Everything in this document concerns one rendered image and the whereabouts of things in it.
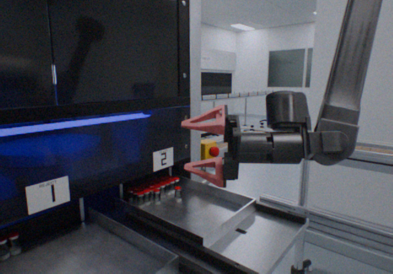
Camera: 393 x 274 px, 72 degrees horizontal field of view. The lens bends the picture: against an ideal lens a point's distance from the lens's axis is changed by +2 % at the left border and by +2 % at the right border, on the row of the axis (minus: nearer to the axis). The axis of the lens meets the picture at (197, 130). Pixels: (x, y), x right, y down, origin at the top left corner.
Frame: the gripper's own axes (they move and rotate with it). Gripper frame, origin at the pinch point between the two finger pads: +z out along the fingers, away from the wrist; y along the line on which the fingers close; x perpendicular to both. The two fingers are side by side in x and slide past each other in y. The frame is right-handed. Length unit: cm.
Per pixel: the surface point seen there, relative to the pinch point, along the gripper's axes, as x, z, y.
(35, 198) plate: 1.4, 32.2, -12.7
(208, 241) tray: 1.0, -3.7, -26.7
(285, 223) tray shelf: -9.7, -24.3, -33.1
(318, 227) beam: -59, -63, -99
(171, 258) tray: 7.6, 3.7, -23.0
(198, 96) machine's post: -46.6, 0.9, -12.7
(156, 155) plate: -24.5, 12.7, -21.8
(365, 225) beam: -52, -81, -87
